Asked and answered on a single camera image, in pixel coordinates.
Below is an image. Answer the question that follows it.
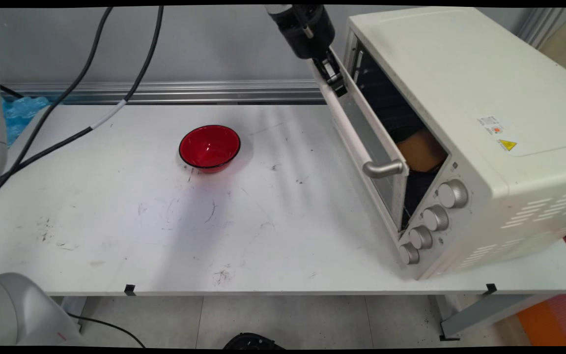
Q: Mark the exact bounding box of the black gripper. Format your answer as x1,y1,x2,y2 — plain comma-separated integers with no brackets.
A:
268,5,348,97

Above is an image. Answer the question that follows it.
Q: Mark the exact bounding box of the oven door with handle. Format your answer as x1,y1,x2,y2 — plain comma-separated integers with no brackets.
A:
309,48,410,233

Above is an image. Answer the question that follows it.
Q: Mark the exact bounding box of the yellow bread slice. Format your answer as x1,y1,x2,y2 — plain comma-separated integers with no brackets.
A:
396,129,449,173

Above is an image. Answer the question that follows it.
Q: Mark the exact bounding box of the cream toaster oven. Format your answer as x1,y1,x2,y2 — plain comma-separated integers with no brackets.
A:
344,7,566,281

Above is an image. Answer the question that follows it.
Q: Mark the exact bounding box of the red bowl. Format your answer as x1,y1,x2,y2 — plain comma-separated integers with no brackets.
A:
178,124,241,174

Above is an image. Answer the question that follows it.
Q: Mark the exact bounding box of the white orange label sticker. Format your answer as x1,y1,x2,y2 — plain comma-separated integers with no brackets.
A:
478,116,505,135

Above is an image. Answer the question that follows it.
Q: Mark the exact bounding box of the large silver oven knob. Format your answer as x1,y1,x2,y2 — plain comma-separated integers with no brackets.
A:
438,179,469,208

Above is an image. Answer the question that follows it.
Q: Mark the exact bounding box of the black object on floor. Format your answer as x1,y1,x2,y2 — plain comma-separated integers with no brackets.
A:
223,333,286,350

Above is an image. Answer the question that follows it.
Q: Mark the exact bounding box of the grey table leg brace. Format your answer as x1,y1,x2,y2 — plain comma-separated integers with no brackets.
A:
435,294,556,341

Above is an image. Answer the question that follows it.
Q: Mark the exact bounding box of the blue plastic wrap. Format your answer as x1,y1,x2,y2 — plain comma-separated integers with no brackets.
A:
2,96,50,147

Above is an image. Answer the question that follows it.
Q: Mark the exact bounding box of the orange floor object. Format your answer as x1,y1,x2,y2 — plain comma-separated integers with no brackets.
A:
516,300,566,347

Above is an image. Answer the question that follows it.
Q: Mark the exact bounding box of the aluminium rail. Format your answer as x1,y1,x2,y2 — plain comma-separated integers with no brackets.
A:
0,80,326,105

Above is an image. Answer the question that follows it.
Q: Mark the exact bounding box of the aluminium profile post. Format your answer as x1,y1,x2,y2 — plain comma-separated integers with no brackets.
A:
516,7,566,50

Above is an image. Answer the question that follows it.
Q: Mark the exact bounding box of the black cable with white band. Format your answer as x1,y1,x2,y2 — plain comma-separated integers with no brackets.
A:
0,6,165,205

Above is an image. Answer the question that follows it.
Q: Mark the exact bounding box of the plain thick black cable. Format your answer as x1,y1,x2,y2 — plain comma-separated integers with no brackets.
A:
0,6,114,193

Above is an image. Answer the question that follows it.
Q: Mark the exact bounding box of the black floor cable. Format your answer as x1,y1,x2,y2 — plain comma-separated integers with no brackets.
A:
67,313,146,349

